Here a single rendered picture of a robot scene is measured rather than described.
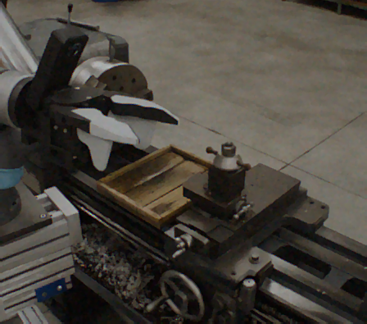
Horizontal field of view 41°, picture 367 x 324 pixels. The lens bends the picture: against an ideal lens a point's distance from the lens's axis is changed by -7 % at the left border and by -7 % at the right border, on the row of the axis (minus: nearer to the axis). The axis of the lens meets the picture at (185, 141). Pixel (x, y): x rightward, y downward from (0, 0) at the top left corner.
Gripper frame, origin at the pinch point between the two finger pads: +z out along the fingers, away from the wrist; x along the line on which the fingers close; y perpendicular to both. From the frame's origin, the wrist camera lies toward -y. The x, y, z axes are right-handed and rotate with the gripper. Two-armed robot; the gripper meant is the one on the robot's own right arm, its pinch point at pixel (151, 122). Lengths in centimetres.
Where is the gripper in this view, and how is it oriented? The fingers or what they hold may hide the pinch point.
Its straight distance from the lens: 57.0
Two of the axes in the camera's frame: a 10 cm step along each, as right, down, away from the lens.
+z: 8.5, 2.5, -4.6
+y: -0.7, 9.3, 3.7
